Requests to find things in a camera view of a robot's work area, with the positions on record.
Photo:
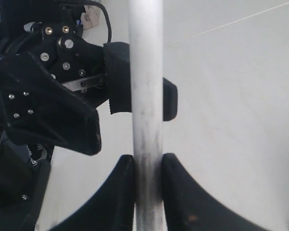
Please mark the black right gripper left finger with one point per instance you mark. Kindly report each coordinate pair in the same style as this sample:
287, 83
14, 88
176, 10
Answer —
111, 208

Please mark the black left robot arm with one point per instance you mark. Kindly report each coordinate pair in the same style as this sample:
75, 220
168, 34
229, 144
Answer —
22, 186

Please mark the white drumstick front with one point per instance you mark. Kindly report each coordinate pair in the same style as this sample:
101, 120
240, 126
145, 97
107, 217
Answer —
146, 51

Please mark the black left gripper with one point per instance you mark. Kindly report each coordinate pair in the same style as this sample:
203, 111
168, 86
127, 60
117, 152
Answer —
52, 80

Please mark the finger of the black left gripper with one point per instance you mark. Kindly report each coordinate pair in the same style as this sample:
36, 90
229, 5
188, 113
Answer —
170, 100

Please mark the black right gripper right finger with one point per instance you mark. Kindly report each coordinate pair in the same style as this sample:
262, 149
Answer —
188, 207

